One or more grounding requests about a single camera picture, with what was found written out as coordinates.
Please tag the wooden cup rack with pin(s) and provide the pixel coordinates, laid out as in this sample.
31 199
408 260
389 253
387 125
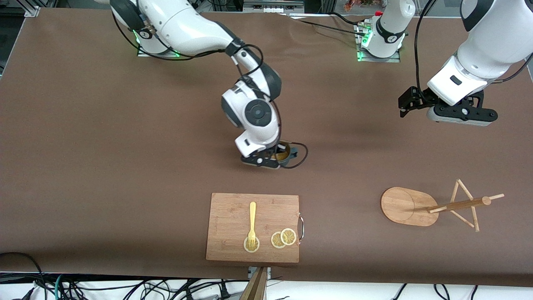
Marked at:
404 206

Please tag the yellow lemon slice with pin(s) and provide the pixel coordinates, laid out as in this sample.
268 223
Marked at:
288 236
256 246

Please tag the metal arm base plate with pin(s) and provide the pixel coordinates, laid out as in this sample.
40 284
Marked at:
379 59
143 53

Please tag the small metal bracket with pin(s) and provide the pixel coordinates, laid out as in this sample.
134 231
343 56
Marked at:
251 271

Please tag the grey power strip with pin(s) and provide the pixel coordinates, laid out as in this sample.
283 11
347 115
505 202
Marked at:
270 6

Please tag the teal ribbed cup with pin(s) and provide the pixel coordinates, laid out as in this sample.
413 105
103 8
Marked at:
283 156

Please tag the brown wooden beam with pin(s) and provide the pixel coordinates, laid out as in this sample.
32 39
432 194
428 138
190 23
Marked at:
256 289

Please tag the black power plug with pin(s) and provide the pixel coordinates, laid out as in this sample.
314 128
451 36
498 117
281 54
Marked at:
224 293

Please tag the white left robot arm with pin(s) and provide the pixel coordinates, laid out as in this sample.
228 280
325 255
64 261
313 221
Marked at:
487 50

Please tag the wooden cutting board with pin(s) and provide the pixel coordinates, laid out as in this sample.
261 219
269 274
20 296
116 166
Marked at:
229 225

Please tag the aluminium frame profile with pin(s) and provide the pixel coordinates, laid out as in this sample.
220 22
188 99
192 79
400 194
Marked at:
32 10

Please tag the colourful background object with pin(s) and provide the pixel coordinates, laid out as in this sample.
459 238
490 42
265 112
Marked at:
358 5

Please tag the yellow plastic fork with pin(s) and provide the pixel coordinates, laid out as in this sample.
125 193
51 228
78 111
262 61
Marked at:
252 216

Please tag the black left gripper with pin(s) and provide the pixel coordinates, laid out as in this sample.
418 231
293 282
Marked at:
419 99

